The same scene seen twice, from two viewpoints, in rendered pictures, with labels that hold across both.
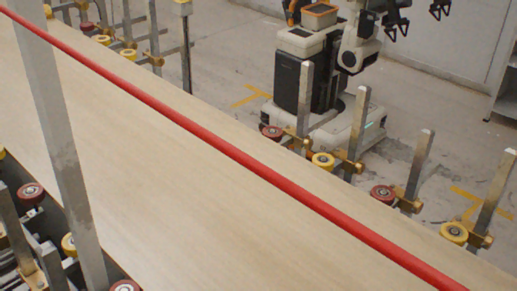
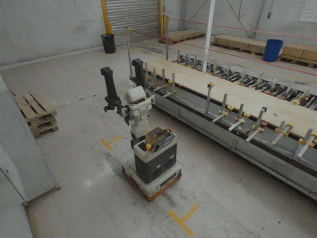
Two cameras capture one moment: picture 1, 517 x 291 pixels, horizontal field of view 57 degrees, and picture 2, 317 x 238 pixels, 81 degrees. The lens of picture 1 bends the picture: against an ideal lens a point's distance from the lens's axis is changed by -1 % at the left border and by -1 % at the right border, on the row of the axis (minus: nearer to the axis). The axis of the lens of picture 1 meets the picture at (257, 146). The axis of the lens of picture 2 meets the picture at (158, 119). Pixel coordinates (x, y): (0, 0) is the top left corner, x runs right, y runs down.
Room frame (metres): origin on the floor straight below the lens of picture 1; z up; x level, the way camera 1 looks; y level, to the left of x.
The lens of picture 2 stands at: (4.63, -0.16, 2.35)
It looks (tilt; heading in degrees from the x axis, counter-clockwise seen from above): 35 degrees down; 185
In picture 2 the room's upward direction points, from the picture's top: 1 degrees counter-clockwise
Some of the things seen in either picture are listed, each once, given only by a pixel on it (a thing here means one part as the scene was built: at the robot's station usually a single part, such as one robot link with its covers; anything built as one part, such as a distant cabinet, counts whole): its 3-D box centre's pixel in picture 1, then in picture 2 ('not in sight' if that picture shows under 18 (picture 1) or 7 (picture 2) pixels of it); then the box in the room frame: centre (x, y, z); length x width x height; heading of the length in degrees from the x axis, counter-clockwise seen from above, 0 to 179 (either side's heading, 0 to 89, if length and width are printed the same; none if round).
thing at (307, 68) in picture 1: (303, 117); (173, 85); (1.62, -0.18, 0.93); 0.04 x 0.04 x 0.48; 46
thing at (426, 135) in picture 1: (412, 187); (154, 80); (1.27, -0.54, 0.87); 0.04 x 0.04 x 0.48; 46
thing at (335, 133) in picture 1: (322, 119); (151, 169); (2.84, -0.45, 0.16); 0.67 x 0.64 x 0.25; 47
